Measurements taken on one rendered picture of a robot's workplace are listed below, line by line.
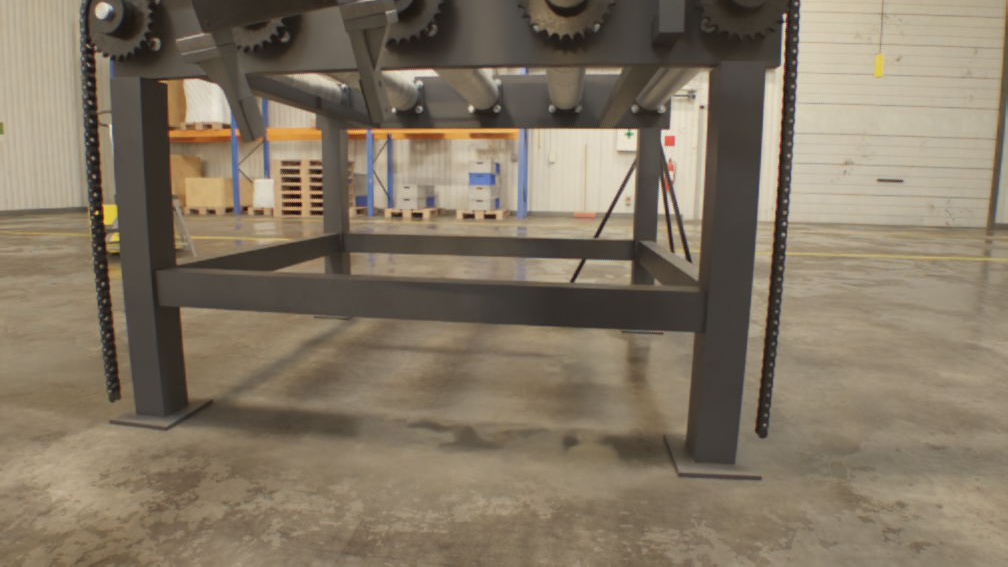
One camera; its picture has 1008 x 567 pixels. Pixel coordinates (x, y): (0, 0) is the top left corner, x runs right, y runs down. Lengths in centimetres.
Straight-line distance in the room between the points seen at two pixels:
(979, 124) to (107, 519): 1277
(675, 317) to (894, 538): 47
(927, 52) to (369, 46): 1200
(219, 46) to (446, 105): 147
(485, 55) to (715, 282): 58
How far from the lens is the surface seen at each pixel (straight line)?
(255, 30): 109
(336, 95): 197
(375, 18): 46
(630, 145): 990
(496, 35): 97
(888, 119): 1170
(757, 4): 95
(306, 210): 929
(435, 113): 195
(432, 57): 99
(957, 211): 1246
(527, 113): 189
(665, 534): 88
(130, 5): 127
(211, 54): 53
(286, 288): 108
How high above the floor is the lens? 52
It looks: 7 degrees down
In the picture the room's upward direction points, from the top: 1 degrees clockwise
